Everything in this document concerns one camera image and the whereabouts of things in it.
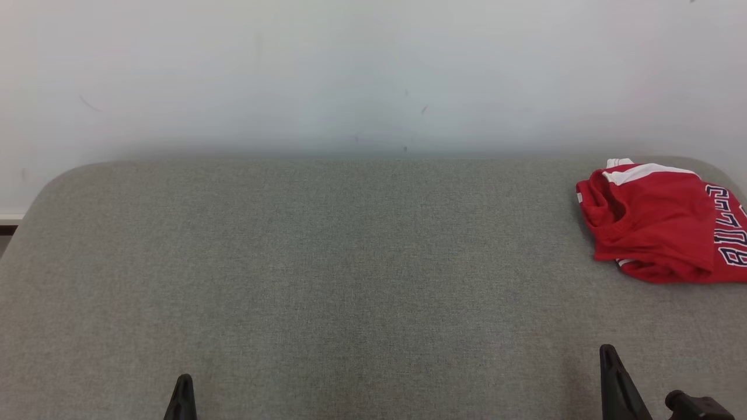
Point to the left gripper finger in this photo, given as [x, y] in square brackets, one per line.
[182, 402]

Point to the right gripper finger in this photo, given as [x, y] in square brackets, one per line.
[621, 396]

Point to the red shorts with white stripe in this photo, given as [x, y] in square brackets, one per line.
[648, 227]

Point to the red jersey with white trim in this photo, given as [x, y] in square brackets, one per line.
[732, 233]

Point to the grey fabric sofa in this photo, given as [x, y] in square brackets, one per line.
[321, 280]

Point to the white baseboard strip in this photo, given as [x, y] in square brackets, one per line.
[10, 217]

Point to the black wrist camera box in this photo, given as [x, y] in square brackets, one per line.
[700, 408]

